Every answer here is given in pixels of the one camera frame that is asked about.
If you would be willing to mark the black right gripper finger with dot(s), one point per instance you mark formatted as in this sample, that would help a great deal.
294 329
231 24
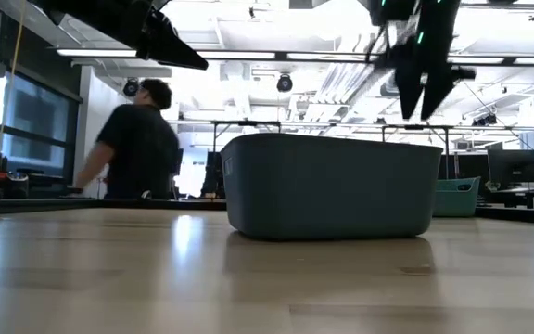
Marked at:
410 79
436 88

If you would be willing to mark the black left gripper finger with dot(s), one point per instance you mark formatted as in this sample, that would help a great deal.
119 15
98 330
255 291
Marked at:
169 58
169 34

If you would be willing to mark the dark teal plastic bin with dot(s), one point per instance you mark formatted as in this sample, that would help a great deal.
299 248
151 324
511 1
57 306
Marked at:
332 185

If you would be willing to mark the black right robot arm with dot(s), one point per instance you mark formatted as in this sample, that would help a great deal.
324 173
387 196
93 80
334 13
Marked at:
438 9

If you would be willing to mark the black hanging spotlight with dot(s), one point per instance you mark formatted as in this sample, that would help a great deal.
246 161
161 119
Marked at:
130 87
284 83

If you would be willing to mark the black track spotlights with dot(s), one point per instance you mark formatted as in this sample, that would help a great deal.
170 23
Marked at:
485 120

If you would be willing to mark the black computer monitor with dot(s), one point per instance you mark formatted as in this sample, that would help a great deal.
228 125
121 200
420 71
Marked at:
466 164
512 166

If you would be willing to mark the person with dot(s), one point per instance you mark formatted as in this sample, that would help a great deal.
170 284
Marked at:
137 148

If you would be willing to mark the green plastic bin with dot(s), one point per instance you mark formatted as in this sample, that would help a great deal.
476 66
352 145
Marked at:
459 199

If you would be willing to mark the large dark window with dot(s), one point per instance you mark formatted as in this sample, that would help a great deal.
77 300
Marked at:
35 116

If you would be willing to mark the dark office desk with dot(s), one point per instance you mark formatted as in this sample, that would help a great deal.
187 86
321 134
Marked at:
517 194

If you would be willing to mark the black background rig frame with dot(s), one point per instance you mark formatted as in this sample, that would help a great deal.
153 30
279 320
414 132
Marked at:
415 126

